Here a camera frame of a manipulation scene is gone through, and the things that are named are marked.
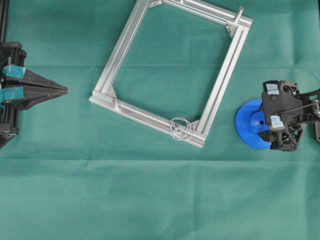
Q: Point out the blue plastic gear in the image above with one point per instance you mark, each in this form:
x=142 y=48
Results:
x=249 y=122

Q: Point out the steel shaft at frame corner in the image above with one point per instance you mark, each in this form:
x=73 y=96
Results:
x=238 y=15

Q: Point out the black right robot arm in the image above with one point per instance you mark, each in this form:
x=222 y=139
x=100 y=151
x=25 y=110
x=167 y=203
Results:
x=287 y=112

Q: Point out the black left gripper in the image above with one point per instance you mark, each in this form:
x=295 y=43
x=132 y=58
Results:
x=21 y=88

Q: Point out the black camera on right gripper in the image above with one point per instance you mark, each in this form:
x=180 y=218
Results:
x=278 y=103

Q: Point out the square aluminium extrusion frame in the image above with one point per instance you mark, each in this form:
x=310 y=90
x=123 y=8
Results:
x=194 y=133

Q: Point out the green table cloth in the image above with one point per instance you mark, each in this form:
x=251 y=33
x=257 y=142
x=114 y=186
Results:
x=77 y=171

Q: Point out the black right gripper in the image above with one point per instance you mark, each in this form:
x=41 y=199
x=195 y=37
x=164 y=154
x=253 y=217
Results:
x=286 y=136

